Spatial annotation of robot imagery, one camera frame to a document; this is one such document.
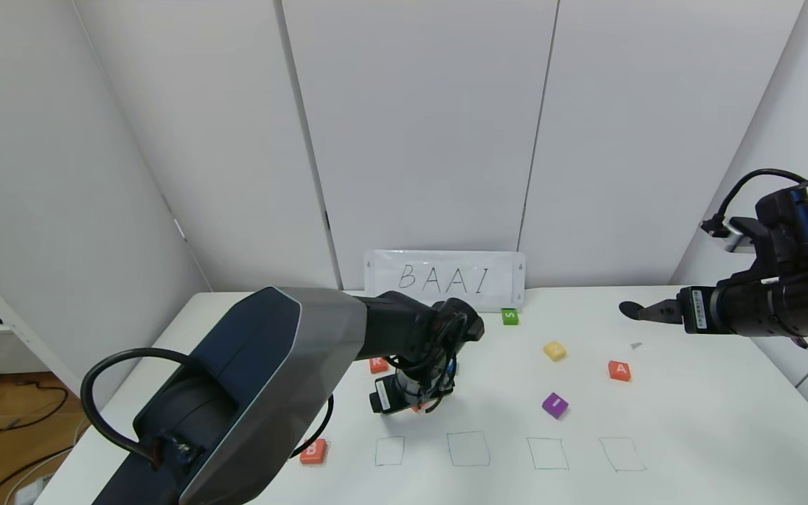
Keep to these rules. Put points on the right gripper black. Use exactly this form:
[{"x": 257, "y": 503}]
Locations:
[{"x": 695, "y": 311}]

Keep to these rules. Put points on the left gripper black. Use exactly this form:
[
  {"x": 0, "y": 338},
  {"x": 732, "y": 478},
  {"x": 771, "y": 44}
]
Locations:
[{"x": 382, "y": 398}]

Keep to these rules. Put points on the orange letter B block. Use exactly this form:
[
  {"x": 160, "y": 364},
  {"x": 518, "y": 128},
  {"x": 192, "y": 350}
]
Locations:
[{"x": 313, "y": 451}]

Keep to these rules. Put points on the white BAAI sign board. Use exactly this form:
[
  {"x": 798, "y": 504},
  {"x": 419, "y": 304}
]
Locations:
[{"x": 446, "y": 277}]

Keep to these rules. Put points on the orange letter R block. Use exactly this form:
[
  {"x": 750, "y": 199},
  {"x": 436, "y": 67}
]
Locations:
[{"x": 377, "y": 365}]

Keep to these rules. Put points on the black round table grommet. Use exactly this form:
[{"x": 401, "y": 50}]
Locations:
[{"x": 627, "y": 308}]

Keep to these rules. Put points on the yellow letter Z block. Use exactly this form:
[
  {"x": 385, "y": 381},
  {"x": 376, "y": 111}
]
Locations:
[{"x": 555, "y": 351}]

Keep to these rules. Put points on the purple letter I block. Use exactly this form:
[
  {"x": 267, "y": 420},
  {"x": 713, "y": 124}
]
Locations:
[{"x": 555, "y": 405}]

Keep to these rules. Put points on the green letter S block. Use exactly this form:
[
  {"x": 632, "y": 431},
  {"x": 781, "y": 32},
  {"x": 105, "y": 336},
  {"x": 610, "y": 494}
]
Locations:
[{"x": 510, "y": 317}]

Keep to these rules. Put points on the white power strip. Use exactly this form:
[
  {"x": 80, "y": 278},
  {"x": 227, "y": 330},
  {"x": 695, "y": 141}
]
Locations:
[{"x": 31, "y": 492}]

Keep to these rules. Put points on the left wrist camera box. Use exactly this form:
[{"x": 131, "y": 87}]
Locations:
[{"x": 384, "y": 398}]

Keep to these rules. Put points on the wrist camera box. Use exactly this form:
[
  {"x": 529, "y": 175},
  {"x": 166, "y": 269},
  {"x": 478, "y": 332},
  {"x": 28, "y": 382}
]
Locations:
[
  {"x": 384, "y": 398},
  {"x": 737, "y": 235}
]

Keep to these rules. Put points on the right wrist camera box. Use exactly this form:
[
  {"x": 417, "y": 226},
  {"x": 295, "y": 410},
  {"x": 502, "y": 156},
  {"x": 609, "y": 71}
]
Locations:
[{"x": 737, "y": 235}]

